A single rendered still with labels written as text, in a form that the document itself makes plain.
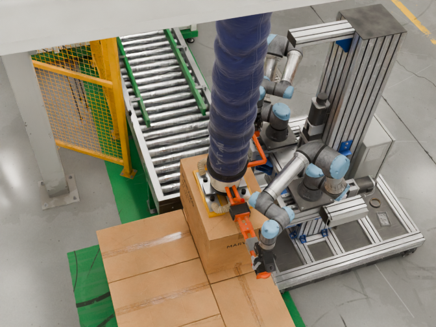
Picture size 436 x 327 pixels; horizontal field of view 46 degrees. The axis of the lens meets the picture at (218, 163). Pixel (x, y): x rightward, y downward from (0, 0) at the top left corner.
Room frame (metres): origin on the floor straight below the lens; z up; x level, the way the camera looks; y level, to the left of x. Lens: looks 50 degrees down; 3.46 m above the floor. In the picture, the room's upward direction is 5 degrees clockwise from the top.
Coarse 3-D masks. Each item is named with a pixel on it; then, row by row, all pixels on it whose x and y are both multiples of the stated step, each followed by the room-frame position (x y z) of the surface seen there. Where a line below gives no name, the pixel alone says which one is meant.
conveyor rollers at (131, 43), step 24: (144, 48) 3.74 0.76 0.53; (168, 48) 3.75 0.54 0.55; (144, 72) 3.39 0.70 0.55; (144, 96) 3.10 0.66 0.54; (168, 96) 3.11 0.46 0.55; (192, 96) 3.17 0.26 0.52; (168, 120) 2.83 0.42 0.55; (192, 120) 2.88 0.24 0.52; (192, 144) 2.61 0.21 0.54; (168, 168) 2.35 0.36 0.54
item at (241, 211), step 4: (232, 204) 1.59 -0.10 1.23; (236, 204) 1.60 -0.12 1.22; (240, 204) 1.60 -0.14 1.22; (244, 204) 1.60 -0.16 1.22; (232, 208) 1.57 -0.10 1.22; (236, 208) 1.57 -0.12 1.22; (240, 208) 1.57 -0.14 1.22; (244, 208) 1.57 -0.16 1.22; (248, 208) 1.57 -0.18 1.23; (232, 212) 1.54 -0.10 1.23; (236, 212) 1.54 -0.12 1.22; (240, 212) 1.55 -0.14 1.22; (244, 212) 1.55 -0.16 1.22; (248, 212) 1.54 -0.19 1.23; (232, 216) 1.53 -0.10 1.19; (236, 216) 1.51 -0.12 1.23; (240, 216) 1.52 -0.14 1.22; (244, 216) 1.53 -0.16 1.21; (248, 216) 1.54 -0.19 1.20; (232, 220) 1.52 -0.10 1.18; (236, 220) 1.52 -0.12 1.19
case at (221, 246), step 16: (192, 160) 2.00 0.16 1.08; (192, 176) 1.87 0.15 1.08; (192, 192) 1.76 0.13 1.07; (192, 208) 1.74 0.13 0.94; (192, 224) 1.73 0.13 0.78; (208, 224) 1.55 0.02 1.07; (224, 224) 1.55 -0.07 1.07; (256, 224) 1.57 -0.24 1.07; (208, 240) 1.45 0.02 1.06; (224, 240) 1.48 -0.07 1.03; (240, 240) 1.51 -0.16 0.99; (208, 256) 1.45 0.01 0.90; (224, 256) 1.48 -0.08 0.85; (240, 256) 1.52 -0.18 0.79; (208, 272) 1.45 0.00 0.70
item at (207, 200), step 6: (198, 174) 1.88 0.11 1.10; (198, 180) 1.83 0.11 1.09; (204, 180) 1.82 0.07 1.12; (198, 186) 1.79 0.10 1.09; (204, 192) 1.75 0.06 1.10; (204, 198) 1.71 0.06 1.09; (210, 198) 1.69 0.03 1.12; (216, 198) 1.71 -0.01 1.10; (204, 204) 1.67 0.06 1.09; (210, 204) 1.67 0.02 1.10; (222, 204) 1.68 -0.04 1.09; (210, 210) 1.63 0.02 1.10; (210, 216) 1.59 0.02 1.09
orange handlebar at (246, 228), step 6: (252, 138) 2.11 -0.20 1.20; (258, 144) 2.05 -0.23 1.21; (258, 150) 2.01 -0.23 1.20; (264, 156) 1.96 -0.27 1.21; (252, 162) 1.91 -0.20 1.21; (258, 162) 1.91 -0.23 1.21; (264, 162) 1.92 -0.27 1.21; (234, 186) 1.72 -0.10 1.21; (228, 192) 1.68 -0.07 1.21; (234, 192) 1.69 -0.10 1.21; (246, 216) 1.53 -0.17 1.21; (240, 222) 1.49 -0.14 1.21; (246, 222) 1.50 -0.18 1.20; (240, 228) 1.46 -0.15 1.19; (246, 228) 1.45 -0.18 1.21; (252, 228) 1.45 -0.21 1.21; (246, 234) 1.42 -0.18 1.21; (252, 234) 1.42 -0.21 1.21; (252, 252) 1.31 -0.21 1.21; (264, 276) 1.19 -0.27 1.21
